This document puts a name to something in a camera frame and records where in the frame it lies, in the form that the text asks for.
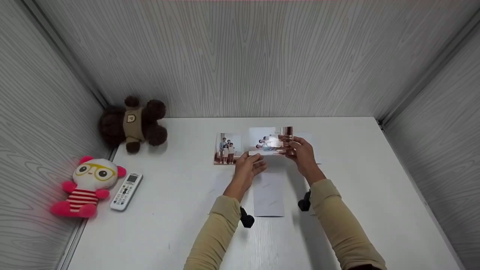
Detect person's left forearm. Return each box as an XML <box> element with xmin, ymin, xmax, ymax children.
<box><xmin>183</xmin><ymin>187</ymin><xmax>245</xmax><ymax>270</ymax></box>

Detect glossy photo of people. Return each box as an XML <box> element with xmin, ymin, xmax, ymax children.
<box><xmin>248</xmin><ymin>126</ymin><xmax>294</xmax><ymax>156</ymax></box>

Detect person's right forearm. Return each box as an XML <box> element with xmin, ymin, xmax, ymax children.
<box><xmin>307</xmin><ymin>174</ymin><xmax>387</xmax><ymax>270</ymax></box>

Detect person's right hand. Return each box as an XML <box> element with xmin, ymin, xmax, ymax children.
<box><xmin>279</xmin><ymin>135</ymin><xmax>326</xmax><ymax>185</ymax></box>

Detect white rectangular sheet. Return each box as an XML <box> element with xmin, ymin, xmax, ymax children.
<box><xmin>253</xmin><ymin>165</ymin><xmax>285</xmax><ymax>218</ymax></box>

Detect pink white plush doll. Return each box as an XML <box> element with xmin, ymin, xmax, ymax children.
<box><xmin>50</xmin><ymin>156</ymin><xmax>127</xmax><ymax>219</ymax></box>

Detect brown teddy bear plush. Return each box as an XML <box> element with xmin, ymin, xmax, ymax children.
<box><xmin>98</xmin><ymin>96</ymin><xmax>168</xmax><ymax>154</ymax></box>

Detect person's left hand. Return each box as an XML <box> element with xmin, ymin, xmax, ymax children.
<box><xmin>224</xmin><ymin>153</ymin><xmax>268</xmax><ymax>202</ymax></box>

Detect photo of standing family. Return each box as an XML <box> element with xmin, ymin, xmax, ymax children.
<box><xmin>213</xmin><ymin>132</ymin><xmax>243</xmax><ymax>166</ymax></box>

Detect white remote control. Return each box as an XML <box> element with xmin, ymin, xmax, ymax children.
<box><xmin>110</xmin><ymin>172</ymin><xmax>144</xmax><ymax>212</ymax></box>

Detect black wrist band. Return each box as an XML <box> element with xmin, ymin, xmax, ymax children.
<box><xmin>298</xmin><ymin>190</ymin><xmax>312</xmax><ymax>212</ymax></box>
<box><xmin>239</xmin><ymin>206</ymin><xmax>256</xmax><ymax>229</ymax></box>

